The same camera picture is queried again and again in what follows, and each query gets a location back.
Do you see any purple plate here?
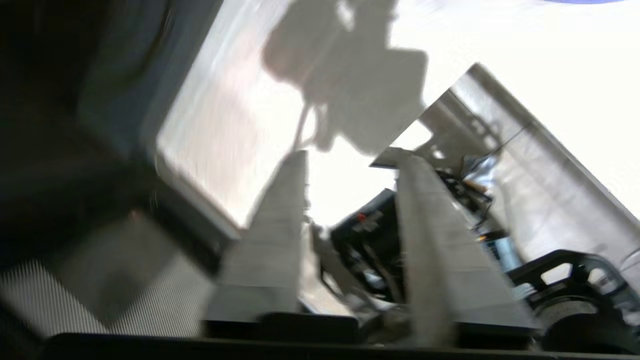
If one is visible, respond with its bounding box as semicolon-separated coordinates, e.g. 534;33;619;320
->
542;0;628;6

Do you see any microwave door with dark glass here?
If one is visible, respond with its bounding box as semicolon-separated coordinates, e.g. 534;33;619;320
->
0;0;251;341

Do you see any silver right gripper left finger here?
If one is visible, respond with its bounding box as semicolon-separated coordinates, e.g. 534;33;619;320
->
204;149;312;323

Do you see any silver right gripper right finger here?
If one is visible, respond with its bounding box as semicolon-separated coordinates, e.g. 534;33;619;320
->
395;154;540;347

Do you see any black robot chassis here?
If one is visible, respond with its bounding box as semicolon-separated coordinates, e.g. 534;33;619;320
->
312;170;640;353

